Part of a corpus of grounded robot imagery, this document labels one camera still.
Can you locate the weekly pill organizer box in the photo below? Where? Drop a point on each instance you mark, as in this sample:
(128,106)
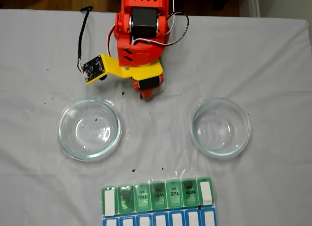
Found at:
(175,196)

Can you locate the glass bowl for red pills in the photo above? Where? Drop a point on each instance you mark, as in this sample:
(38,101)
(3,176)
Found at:
(219,128)

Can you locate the glass bowl for green pills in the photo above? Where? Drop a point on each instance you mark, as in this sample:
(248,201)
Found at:
(65,148)

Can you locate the white tablecloth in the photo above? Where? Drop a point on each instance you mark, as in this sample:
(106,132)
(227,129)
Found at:
(36,187)

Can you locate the camera circuit board yellow frame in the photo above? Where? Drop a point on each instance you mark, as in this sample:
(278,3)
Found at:
(93,69)

